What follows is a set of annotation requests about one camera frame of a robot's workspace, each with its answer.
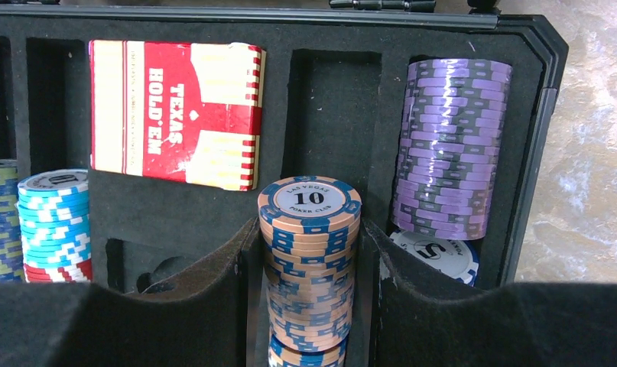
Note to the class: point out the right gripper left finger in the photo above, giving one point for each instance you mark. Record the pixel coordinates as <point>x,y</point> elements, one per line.
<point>205,315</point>

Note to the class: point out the red Texas Hold'em card box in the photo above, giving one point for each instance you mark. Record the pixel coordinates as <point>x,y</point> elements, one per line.
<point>186,112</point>

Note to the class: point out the light blue red chip stack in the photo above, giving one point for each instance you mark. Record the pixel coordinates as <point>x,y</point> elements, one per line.
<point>55,226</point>

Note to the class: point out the blue white chip stack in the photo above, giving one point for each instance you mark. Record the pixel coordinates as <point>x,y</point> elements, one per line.
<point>455,258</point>

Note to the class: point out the purple chip stack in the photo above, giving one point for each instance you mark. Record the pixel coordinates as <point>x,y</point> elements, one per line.
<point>449,147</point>

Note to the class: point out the green chip stack in case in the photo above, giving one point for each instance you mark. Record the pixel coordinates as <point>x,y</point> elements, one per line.
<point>11,254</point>

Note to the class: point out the green white chip stack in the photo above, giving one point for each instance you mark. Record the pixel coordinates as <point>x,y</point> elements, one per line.
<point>310,226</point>

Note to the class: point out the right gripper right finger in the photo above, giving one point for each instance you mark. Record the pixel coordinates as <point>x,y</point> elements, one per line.
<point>421,317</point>

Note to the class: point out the black poker set case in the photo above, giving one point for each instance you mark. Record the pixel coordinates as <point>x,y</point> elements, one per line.
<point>333,92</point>

